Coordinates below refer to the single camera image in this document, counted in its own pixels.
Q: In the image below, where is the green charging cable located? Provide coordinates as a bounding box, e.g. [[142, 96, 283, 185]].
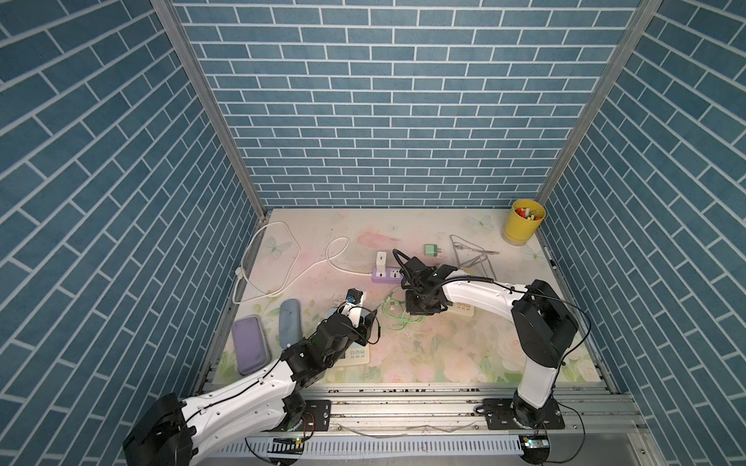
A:
[[375, 293, 427, 332]]

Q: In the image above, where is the purple power strip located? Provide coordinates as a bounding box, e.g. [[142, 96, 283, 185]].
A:
[[371, 267, 402, 285]]

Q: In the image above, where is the white charger adapter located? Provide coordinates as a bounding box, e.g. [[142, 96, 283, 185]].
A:
[[375, 250, 387, 278]]

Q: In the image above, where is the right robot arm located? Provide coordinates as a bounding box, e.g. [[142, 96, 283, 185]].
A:
[[394, 250, 580, 430]]

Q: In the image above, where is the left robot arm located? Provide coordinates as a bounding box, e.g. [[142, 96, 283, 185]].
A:
[[122, 303, 380, 465]]

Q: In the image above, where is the blue electronic scale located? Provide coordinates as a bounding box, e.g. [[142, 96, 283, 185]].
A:
[[317, 303, 370, 368]]

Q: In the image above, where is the yellow electronic scale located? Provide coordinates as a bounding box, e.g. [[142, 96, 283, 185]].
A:
[[448, 302, 475, 318]]

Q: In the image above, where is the green charger adapter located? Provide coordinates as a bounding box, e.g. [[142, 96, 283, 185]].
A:
[[424, 244, 442, 257]]

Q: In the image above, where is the grey blue case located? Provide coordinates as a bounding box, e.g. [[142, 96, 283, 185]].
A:
[[279, 299, 302, 350]]

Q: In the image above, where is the purple case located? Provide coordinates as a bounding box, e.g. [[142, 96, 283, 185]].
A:
[[231, 316, 270, 376]]

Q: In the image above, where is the yellow pen cup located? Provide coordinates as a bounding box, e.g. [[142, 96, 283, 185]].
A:
[[502, 199, 547, 246]]

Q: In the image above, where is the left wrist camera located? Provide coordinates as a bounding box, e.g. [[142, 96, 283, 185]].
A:
[[341, 289, 364, 322]]

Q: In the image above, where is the aluminium rail frame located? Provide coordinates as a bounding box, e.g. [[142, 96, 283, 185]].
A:
[[196, 388, 664, 465]]

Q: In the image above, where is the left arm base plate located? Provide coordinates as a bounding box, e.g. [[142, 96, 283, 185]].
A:
[[286, 399, 332, 436]]

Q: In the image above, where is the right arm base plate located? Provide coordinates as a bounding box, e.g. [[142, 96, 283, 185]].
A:
[[474, 397, 565, 430]]

